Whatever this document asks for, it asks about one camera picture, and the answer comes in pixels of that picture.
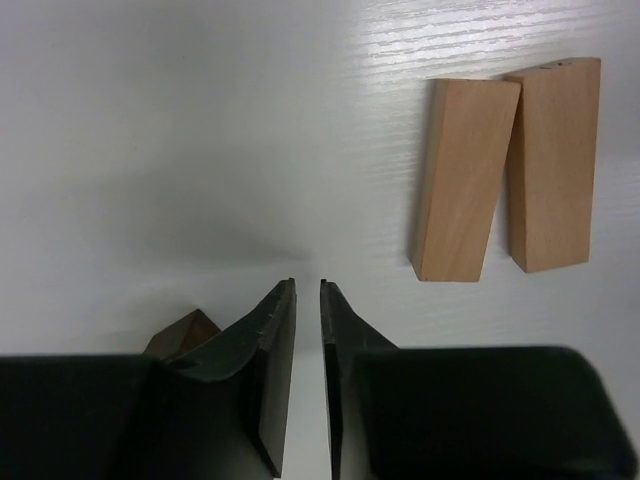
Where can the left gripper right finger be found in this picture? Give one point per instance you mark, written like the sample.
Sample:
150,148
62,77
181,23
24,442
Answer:
497,412

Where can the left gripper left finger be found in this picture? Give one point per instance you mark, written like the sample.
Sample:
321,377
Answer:
219,412

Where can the light long wood block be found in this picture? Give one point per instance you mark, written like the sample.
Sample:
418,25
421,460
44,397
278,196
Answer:
551,163
469,130

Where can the small dark wood block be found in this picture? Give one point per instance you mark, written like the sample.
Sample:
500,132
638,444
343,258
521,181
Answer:
182,336

